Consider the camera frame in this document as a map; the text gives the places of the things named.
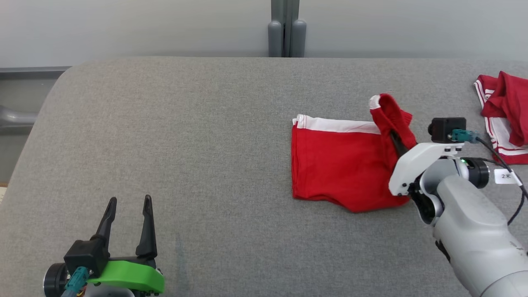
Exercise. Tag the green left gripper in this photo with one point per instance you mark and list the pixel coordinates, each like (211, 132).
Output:
(132, 276)

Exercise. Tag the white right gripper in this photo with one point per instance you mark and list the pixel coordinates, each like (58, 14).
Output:
(416, 161)

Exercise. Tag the red white shorts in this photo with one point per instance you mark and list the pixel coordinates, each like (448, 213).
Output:
(338, 165)

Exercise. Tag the red basketball jersey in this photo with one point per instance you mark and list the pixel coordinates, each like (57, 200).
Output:
(511, 99)

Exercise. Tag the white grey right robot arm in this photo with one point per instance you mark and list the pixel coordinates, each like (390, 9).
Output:
(474, 222)

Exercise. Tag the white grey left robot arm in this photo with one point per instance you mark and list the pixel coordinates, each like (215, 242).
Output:
(55, 280)

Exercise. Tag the white perforated basket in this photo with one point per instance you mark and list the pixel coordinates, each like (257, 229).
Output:
(3, 194)

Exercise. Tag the grey curved pipe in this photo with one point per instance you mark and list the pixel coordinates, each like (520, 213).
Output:
(16, 117)

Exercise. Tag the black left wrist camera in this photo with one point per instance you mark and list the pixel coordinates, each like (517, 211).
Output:
(84, 255)

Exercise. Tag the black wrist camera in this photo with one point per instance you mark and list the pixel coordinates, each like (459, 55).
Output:
(447, 128)
(84, 255)

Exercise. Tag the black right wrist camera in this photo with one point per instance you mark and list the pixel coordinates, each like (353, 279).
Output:
(447, 128)

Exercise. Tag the teal right camera connector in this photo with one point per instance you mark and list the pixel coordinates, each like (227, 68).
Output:
(464, 135)

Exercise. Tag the teal camera connector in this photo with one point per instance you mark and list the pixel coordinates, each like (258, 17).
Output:
(76, 280)
(464, 135)

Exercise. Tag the teal left camera connector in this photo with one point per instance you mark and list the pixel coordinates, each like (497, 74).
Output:
(76, 280)

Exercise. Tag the grey metal partition post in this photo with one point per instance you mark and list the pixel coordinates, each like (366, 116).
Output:
(286, 29)

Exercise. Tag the grey horizontal rail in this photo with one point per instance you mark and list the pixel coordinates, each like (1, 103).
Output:
(29, 73)

